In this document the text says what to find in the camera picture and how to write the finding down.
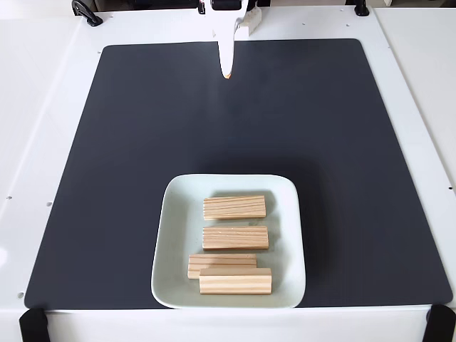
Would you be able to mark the black table clamp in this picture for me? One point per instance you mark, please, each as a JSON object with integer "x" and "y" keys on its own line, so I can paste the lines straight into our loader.
{"x": 89, "y": 18}
{"x": 201, "y": 8}
{"x": 361, "y": 10}

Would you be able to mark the pale square plate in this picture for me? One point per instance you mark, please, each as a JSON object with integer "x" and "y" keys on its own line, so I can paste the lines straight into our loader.
{"x": 171, "y": 231}

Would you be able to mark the wooden block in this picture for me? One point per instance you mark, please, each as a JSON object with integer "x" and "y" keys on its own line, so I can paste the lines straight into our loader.
{"x": 235, "y": 207}
{"x": 210, "y": 263}
{"x": 235, "y": 282}
{"x": 235, "y": 238}

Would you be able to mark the dark grey table mat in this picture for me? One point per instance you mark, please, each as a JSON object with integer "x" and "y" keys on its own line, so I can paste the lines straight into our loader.
{"x": 107, "y": 213}

